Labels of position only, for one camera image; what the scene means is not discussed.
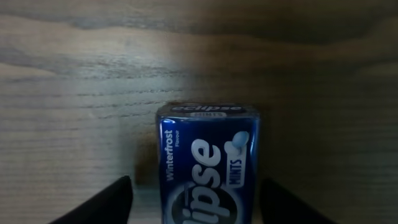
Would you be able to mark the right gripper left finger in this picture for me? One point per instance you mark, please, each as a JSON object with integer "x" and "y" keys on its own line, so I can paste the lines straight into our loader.
{"x": 109, "y": 205}

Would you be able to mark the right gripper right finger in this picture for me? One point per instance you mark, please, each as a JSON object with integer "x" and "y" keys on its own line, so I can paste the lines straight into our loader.
{"x": 283, "y": 208}

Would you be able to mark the blue candy pack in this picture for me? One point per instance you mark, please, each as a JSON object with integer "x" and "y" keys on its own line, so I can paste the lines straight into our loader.
{"x": 208, "y": 168}

